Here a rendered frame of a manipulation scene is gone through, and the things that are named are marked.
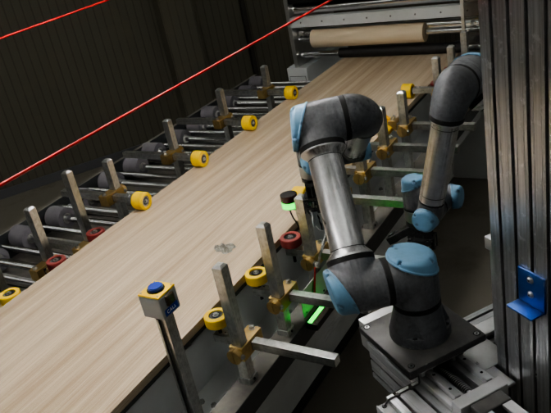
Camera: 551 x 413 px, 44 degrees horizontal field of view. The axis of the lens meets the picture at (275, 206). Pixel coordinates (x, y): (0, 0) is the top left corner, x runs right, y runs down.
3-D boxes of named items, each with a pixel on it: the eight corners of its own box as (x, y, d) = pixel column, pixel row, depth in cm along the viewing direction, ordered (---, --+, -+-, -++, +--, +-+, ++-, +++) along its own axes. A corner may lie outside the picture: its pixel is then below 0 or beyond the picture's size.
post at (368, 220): (376, 233, 293) (362, 129, 272) (373, 238, 290) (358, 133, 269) (369, 233, 295) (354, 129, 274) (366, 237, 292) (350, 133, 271)
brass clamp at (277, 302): (301, 293, 236) (298, 281, 233) (282, 315, 226) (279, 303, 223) (285, 291, 239) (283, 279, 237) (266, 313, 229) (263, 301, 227)
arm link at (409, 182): (421, 183, 210) (395, 181, 215) (424, 215, 215) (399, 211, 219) (430, 172, 216) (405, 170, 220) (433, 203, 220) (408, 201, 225)
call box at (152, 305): (181, 307, 179) (174, 283, 176) (166, 323, 174) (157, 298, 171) (161, 303, 183) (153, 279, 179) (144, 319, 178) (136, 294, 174)
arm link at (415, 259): (448, 305, 160) (444, 256, 154) (393, 318, 159) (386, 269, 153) (432, 279, 170) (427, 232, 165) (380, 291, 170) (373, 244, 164)
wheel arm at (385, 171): (442, 176, 269) (441, 168, 267) (439, 180, 266) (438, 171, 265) (329, 170, 295) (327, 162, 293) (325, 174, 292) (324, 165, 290)
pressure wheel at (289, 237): (309, 256, 259) (304, 230, 254) (299, 268, 253) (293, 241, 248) (290, 254, 263) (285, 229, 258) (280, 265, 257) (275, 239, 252)
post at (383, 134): (397, 204, 311) (384, 105, 290) (394, 208, 308) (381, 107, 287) (389, 203, 313) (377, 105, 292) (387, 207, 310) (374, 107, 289)
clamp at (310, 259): (330, 252, 254) (328, 241, 252) (313, 272, 244) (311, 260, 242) (316, 251, 257) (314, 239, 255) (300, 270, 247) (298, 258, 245)
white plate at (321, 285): (336, 278, 260) (332, 256, 255) (305, 318, 240) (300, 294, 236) (334, 278, 260) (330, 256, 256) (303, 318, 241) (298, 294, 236)
